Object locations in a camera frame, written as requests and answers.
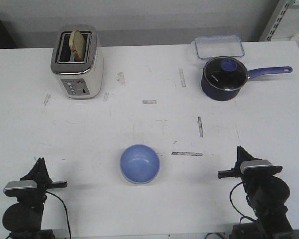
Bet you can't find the glass pot lid blue knob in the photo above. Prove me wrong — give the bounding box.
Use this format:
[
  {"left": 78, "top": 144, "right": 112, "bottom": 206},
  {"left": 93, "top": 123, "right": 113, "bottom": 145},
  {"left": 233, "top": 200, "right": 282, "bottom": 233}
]
[{"left": 203, "top": 56, "right": 248, "bottom": 91}]

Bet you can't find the green bowl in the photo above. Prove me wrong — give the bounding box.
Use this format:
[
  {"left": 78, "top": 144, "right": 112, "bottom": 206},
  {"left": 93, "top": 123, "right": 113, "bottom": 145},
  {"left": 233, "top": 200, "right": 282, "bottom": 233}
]
[{"left": 122, "top": 173, "right": 159, "bottom": 185}]

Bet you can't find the clear plastic container blue rim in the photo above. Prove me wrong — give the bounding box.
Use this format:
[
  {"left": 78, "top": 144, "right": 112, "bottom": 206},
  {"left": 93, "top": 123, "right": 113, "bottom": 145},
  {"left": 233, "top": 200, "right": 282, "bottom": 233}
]
[{"left": 192, "top": 35, "right": 245, "bottom": 59}]

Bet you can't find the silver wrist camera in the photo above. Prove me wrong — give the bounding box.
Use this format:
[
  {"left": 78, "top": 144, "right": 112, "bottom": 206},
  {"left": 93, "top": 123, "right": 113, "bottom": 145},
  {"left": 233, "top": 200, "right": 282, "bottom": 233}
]
[
  {"left": 3, "top": 180, "right": 37, "bottom": 197},
  {"left": 240, "top": 159, "right": 273, "bottom": 175}
]

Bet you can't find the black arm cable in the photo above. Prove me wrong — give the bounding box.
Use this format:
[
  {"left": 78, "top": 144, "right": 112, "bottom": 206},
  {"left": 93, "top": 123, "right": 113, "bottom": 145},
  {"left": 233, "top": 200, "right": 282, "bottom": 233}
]
[
  {"left": 4, "top": 192, "right": 72, "bottom": 239},
  {"left": 229, "top": 181, "right": 259, "bottom": 225}
]

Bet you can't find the bread slice in toaster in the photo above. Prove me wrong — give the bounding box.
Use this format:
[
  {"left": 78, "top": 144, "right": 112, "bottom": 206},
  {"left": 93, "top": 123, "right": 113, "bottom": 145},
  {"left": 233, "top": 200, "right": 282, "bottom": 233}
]
[{"left": 69, "top": 30, "right": 86, "bottom": 62}]

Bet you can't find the blue bowl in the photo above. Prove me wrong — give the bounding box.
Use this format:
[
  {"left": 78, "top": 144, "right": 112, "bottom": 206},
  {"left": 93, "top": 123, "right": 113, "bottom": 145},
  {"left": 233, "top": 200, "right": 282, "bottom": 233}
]
[{"left": 120, "top": 144, "right": 160, "bottom": 182}]

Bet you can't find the white silver toaster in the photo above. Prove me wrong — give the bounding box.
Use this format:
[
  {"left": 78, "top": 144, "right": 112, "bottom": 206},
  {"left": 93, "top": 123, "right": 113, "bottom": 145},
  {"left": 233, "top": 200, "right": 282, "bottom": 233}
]
[{"left": 50, "top": 24, "right": 104, "bottom": 99}]

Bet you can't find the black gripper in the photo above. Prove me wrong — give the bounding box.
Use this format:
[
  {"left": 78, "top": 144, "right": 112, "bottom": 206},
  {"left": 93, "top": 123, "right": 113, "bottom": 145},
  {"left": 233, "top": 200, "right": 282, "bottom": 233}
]
[
  {"left": 218, "top": 146, "right": 283, "bottom": 197},
  {"left": 16, "top": 157, "right": 67, "bottom": 209}
]

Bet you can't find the grey metal shelf upright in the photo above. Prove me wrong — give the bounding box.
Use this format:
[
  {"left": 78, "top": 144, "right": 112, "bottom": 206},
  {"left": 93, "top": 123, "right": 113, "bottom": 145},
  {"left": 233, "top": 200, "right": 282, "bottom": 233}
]
[{"left": 259, "top": 0, "right": 296, "bottom": 41}]

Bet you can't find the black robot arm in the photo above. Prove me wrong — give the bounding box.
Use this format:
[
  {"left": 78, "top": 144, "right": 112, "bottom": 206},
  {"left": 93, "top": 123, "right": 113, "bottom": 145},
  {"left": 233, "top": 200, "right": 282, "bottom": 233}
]
[
  {"left": 218, "top": 146, "right": 295, "bottom": 239},
  {"left": 2, "top": 158, "right": 67, "bottom": 239}
]

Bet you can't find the blue saucepan with handle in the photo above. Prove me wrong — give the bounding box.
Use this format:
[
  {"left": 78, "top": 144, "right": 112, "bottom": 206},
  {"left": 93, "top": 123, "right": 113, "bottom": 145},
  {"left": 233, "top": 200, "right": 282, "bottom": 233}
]
[{"left": 201, "top": 66, "right": 293, "bottom": 101}]

